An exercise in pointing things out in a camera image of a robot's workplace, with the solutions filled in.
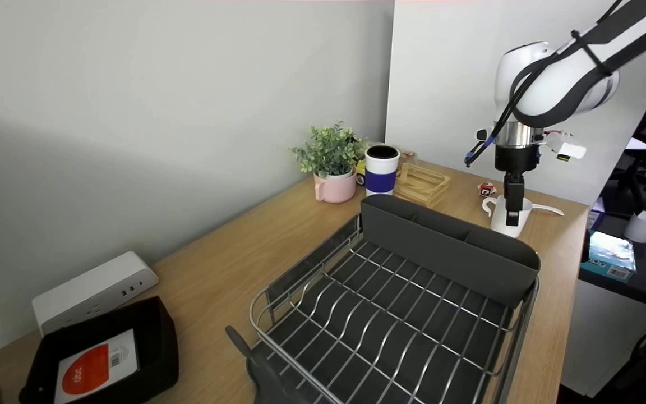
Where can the green plant in pink pot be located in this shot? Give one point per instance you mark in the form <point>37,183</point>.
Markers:
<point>330,156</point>

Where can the white plastic mug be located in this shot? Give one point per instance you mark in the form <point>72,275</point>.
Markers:
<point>500,219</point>

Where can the white cup with blue band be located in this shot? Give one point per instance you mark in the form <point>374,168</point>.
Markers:
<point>383,165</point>

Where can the steel and black dish rack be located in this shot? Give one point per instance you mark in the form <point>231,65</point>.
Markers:
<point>400,305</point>

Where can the black tray with red card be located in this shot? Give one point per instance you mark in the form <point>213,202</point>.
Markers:
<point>119,358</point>

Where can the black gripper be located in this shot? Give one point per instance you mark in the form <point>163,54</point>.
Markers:
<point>517,152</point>

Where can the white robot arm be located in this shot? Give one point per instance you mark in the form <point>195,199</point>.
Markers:
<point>541,85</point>

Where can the red and white cube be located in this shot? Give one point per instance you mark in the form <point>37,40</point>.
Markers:
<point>488,190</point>

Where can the white rectangular box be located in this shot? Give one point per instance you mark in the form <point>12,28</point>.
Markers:
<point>92,293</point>

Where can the white plastic spoon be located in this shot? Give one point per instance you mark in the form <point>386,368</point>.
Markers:
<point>544,207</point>

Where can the small wooden crate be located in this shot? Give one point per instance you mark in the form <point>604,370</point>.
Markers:
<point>423,185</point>

